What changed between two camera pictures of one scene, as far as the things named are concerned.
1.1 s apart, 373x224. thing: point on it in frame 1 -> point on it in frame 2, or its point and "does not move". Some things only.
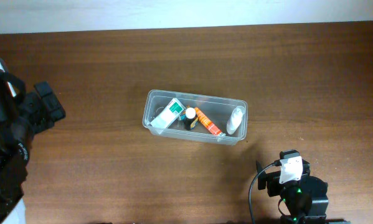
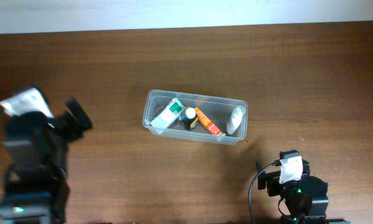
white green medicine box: (167, 114) does not move
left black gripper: (35, 102) -> (68, 122)
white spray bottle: (235, 119) does not move
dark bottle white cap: (190, 113) does not move
